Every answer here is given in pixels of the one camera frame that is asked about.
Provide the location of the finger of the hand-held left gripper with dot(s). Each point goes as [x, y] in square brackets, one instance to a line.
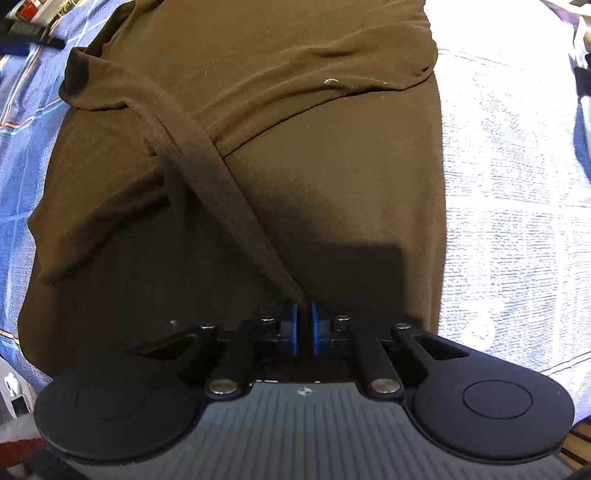
[32, 34]

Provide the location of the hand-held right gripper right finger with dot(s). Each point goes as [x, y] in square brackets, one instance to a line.
[317, 330]

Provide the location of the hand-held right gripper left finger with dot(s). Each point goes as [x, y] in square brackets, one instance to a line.
[291, 330]

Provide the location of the dark brown shirt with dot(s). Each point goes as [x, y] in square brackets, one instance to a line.
[323, 161]

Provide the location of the pile of mixed clothes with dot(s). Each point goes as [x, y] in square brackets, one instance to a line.
[582, 50]

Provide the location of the blue plaid bedsheet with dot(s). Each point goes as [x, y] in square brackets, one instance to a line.
[508, 230]

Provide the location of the white plastic object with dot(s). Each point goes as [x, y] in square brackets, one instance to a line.
[14, 392]

